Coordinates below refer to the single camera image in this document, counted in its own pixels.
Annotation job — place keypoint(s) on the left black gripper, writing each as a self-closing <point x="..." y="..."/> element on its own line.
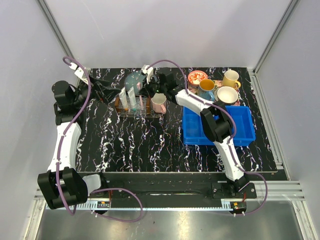
<point x="107" y="95"/>

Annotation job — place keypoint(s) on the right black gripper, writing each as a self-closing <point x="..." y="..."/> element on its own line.
<point x="146" y="91"/>

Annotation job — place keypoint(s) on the pink toothbrush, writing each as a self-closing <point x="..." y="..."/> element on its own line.
<point x="139" y="86"/>

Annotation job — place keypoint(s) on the teal cap toothpaste tube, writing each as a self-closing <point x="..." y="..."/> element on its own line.
<point x="132" y="98"/>

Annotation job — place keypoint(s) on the pink ceramic mug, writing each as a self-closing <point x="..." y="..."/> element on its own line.
<point x="159" y="102"/>

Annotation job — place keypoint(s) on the orange cap toothpaste tube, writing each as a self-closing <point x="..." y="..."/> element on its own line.
<point x="123" y="98"/>

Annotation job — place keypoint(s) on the clear acrylic tray wooden handles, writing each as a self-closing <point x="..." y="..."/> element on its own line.
<point x="138" y="111"/>

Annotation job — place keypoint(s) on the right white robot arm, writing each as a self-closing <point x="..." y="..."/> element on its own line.
<point x="217" y="124"/>

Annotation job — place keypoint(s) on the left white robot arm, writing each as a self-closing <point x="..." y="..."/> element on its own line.
<point x="61" y="185"/>

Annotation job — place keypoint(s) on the floral serving tray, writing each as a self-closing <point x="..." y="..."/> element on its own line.
<point x="218" y="84"/>

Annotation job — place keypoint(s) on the teal ceramic plate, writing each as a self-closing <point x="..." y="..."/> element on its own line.
<point x="131" y="81"/>

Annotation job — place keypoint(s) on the red patterned small bowl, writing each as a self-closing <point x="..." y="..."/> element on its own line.
<point x="196" y="76"/>

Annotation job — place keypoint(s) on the blue mug orange interior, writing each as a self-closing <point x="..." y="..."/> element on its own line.
<point x="206" y="89"/>

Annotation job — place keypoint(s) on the blue plastic bin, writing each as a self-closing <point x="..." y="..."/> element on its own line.
<point x="193" y="130"/>

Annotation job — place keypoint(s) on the white cream mug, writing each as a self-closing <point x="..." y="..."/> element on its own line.
<point x="227" y="94"/>

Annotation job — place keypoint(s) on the yellow mug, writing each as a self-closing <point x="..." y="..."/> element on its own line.
<point x="231" y="79"/>

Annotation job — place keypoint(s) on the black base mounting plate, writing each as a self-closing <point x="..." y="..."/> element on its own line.
<point x="163" y="190"/>

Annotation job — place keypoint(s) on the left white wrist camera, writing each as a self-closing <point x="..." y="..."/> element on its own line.
<point x="80" y="73"/>

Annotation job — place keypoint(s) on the aluminium rail frame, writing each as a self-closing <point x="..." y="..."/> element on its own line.
<point x="111" y="143"/>

